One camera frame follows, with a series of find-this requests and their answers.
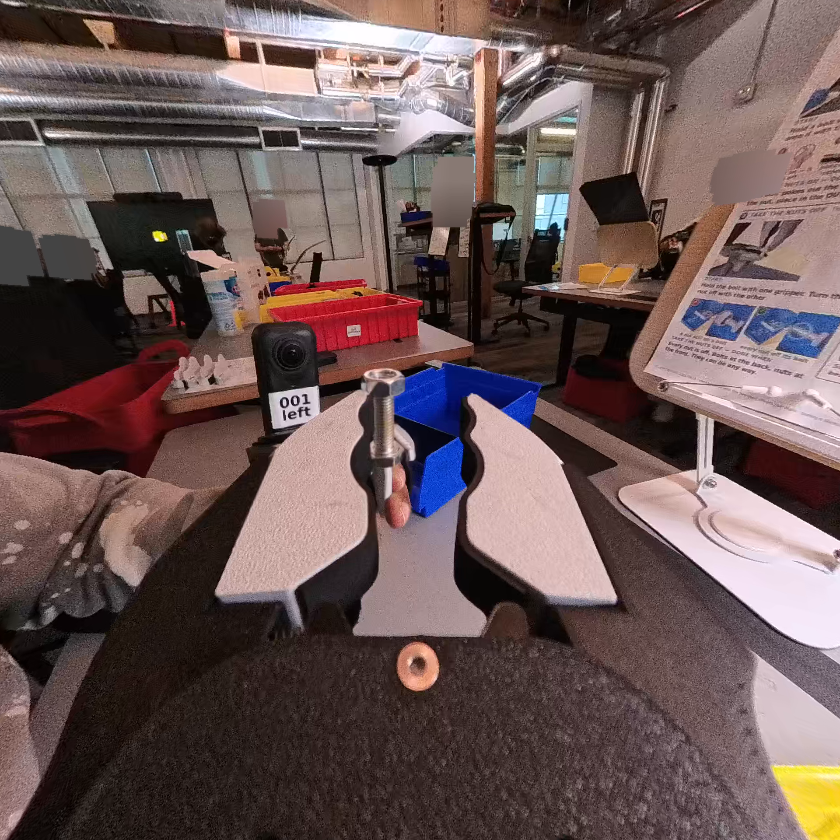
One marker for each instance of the silver ventilation duct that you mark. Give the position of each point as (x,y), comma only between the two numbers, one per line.
(164,85)

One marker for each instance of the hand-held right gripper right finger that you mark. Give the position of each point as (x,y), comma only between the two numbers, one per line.
(525,518)

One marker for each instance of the blue plastic bin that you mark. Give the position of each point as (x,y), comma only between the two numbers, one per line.
(485,394)

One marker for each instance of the rack of white printed parts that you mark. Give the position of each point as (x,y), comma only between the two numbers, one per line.
(203,373)

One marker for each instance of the silver hex bolt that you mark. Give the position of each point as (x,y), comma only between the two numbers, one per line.
(384,420)

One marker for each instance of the yellow plastic tray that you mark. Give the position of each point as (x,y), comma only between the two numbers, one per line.
(295,303)

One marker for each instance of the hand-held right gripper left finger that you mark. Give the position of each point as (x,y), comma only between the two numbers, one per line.
(302,512)

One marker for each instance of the large black panel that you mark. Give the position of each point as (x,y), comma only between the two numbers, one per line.
(59,341)

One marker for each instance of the storage shelf with blue bins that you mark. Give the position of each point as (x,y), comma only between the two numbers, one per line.
(430,275)

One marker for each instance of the person's left forearm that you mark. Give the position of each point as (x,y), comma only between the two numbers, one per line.
(85,538)

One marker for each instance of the red plastic tray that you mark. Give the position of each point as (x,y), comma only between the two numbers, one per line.
(315,287)

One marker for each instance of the silver hex nut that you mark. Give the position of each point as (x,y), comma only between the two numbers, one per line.
(371,384)

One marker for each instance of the black bin divider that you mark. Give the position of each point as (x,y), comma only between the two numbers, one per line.
(426,430)

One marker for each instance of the red ottoman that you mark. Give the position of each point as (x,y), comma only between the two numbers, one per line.
(604,394)

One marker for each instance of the white carton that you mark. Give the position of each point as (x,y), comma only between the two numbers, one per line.
(253,282)

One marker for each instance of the wooden board on white stand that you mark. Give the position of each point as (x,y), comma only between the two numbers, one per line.
(623,236)

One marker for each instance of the yellow plastic bin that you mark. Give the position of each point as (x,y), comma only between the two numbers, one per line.
(814,800)

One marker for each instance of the white wipes canister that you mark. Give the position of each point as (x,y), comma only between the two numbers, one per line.
(222,302)

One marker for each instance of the small yellow bin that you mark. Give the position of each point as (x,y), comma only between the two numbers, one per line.
(597,272)

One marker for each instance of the black monitor on stand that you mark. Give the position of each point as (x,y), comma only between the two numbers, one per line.
(131,229)

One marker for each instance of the printed instruction sheet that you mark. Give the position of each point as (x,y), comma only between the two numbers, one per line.
(754,295)

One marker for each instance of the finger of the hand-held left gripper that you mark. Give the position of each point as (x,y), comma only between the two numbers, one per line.
(405,443)
(382,489)

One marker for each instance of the black office chair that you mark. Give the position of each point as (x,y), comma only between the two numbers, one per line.
(531,269)

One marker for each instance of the red plastic crate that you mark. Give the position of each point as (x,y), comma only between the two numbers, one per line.
(367,321)

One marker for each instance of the wooden support post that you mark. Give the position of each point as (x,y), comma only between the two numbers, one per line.
(487,118)

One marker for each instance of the black floor lamp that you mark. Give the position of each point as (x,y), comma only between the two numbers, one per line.
(384,216)

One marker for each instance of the red tote bag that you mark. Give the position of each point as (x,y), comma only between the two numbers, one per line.
(98,413)

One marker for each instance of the person's left hand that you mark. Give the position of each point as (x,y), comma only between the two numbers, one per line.
(399,502)

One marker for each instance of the wooden office desk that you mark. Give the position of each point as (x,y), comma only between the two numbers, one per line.
(590,295)

